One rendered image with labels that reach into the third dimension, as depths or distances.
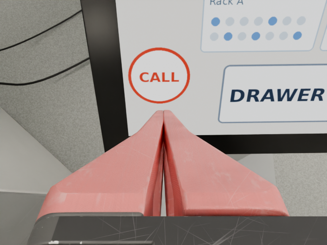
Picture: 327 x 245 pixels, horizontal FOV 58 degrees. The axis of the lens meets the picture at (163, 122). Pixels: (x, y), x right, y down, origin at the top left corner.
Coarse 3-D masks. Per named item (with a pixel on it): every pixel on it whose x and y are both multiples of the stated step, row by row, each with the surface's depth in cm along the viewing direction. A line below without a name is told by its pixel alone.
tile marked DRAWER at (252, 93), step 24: (240, 72) 19; (264, 72) 19; (288, 72) 20; (312, 72) 20; (240, 96) 20; (264, 96) 21; (288, 96) 21; (312, 96) 21; (240, 120) 22; (264, 120) 22; (288, 120) 22; (312, 120) 22
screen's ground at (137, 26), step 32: (128, 0) 17; (160, 0) 17; (192, 0) 17; (128, 32) 18; (160, 32) 18; (192, 32) 18; (192, 96) 20; (128, 128) 22; (192, 128) 22; (224, 128) 22; (256, 128) 22; (288, 128) 22; (320, 128) 22
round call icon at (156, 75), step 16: (128, 48) 18; (144, 48) 18; (160, 48) 18; (176, 48) 18; (192, 48) 18; (128, 64) 19; (144, 64) 19; (160, 64) 19; (176, 64) 19; (192, 64) 19; (128, 80) 20; (144, 80) 20; (160, 80) 20; (176, 80) 20; (128, 96) 20; (144, 96) 20; (160, 96) 20; (176, 96) 20
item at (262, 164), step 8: (240, 160) 116; (248, 160) 116; (256, 160) 116; (264, 160) 116; (272, 160) 117; (248, 168) 115; (256, 168) 115; (264, 168) 116; (272, 168) 116; (264, 176) 115; (272, 176) 115
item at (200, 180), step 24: (168, 120) 11; (168, 144) 8; (192, 144) 8; (168, 168) 11; (192, 168) 6; (216, 168) 6; (240, 168) 6; (168, 192) 11; (192, 192) 5; (216, 192) 5; (240, 192) 5; (264, 192) 5
